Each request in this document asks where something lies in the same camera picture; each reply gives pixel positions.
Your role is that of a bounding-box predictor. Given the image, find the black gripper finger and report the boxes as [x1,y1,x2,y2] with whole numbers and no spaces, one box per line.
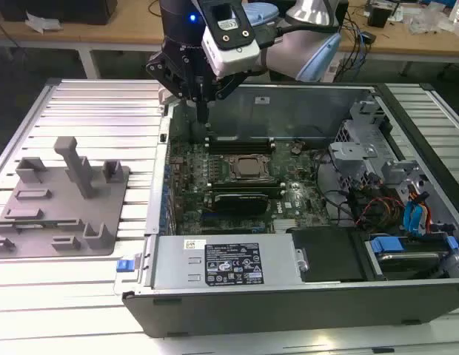
[203,70,249,124]
[145,51,204,124]

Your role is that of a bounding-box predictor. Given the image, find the black RAM slot bank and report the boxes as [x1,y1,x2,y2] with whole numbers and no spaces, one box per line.
[207,178,288,195]
[204,135,277,156]

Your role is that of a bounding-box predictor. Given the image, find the grey case hinge block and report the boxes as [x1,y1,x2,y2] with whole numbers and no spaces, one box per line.
[157,85,179,106]

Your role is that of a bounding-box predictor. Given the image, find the black computer tower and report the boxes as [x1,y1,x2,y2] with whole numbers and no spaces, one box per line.
[0,0,118,26]

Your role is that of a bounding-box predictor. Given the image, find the green motherboard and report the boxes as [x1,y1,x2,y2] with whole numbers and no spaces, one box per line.
[166,139,336,236]

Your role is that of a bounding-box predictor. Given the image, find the black graphics card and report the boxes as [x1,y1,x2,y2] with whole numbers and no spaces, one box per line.
[203,191,270,216]

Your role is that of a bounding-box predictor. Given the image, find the white crumpled paper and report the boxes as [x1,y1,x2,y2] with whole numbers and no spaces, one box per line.
[24,10,63,35]

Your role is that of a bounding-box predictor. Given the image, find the silver metal drive cage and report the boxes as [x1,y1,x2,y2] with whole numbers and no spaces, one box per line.
[328,98,395,193]

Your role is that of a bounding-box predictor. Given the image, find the silver heatsink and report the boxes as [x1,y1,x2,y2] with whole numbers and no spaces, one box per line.
[272,217,301,233]

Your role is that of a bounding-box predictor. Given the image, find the grey parts rack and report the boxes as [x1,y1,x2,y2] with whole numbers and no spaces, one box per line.
[0,135,131,259]

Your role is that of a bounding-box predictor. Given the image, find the small black box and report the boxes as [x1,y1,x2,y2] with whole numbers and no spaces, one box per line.
[366,6,394,27]

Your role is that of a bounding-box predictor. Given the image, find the silver power supply with label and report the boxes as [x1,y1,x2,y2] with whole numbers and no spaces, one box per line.
[150,234,301,290]

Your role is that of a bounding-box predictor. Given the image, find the black plastic shroud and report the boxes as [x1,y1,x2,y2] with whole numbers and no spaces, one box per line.
[286,226,368,284]

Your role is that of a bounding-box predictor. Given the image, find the clear plastic bags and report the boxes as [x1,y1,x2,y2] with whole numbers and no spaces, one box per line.
[403,5,451,37]

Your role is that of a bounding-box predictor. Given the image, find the black open PC case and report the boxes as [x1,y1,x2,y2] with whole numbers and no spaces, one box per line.
[113,78,459,339]

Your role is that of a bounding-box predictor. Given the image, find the hard disk in blue carrier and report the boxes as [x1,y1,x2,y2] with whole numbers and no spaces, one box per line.
[365,235,458,282]

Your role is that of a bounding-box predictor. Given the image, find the wooden desk white frame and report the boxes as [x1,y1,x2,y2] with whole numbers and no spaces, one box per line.
[338,10,459,77]
[0,7,167,81]

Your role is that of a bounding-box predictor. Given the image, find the CPU socket with metal frame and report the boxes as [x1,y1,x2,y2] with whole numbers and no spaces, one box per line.
[223,152,272,183]

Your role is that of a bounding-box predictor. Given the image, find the black camera cable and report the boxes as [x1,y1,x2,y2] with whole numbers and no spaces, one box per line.
[255,22,341,49]

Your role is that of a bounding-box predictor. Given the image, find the blue cable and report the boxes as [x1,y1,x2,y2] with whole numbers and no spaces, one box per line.
[353,20,369,77]

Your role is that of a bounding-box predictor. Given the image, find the black wire bundle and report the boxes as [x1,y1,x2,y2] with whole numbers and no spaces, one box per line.
[312,146,358,227]

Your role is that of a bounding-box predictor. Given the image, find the red orange yellow wires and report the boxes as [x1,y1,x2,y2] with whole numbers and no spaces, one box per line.
[354,196,405,227]

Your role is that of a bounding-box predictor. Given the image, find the blue flat wire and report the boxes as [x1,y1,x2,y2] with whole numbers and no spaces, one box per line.
[402,199,432,238]

